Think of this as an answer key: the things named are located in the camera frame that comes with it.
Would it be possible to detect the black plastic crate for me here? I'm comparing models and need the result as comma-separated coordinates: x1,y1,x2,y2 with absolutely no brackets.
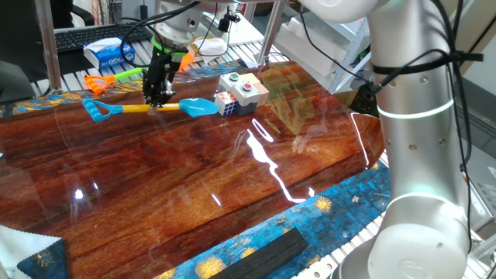
348,83,379,117

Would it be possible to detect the blue tissue box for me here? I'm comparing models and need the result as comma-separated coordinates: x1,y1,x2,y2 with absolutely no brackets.
83,36,136,71

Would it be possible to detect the black keyboard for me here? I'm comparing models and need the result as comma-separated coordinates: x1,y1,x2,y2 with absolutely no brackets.
53,21,153,53

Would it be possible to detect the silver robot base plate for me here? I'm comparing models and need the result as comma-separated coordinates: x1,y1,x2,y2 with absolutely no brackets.
292,247,350,279

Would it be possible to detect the black foam block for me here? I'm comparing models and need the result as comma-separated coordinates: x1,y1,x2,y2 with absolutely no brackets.
208,227,309,279

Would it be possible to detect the white box green button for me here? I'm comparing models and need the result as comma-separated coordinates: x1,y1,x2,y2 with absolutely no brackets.
217,71,249,94

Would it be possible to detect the white metal shelf rack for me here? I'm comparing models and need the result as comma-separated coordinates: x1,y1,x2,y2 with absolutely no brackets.
273,15,375,94

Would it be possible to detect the black computer monitor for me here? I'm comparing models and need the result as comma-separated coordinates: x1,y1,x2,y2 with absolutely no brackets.
0,0,51,104

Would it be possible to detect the black office chair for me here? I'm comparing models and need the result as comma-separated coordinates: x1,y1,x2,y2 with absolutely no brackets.
50,0,96,29

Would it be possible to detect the blue toy shovel yellow shaft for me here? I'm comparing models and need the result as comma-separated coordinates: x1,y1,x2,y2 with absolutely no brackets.
81,96,219,124

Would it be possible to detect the aluminium frame post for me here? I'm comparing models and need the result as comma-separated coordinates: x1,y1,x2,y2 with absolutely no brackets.
33,0,63,94

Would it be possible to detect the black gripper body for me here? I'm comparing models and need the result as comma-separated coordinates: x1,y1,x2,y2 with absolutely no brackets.
141,50,177,98

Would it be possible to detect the white box red button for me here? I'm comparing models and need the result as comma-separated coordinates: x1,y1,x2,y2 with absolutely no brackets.
231,79,261,116

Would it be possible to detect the glossy wood grain mat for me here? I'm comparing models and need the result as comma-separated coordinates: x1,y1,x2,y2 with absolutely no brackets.
0,61,388,279

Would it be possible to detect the Rubik's cube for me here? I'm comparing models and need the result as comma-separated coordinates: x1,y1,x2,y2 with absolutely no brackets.
214,91,239,117

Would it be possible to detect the white crumpled cloth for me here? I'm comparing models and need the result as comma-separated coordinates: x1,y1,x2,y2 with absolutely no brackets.
189,36,229,63

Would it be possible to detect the orange toy shovel green shaft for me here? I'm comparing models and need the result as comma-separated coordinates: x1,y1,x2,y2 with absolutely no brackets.
84,52,196,95

